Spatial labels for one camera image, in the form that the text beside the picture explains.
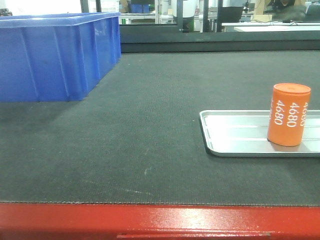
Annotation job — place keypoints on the black conveyor belt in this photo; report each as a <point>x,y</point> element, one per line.
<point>136,138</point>

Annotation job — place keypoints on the blue plastic crate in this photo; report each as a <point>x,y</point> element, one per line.
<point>56,57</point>

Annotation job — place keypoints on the orange capacitor cylinder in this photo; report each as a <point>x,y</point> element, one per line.
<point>288,113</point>

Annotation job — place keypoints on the silver metal tray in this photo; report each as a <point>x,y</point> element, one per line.
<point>243,133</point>

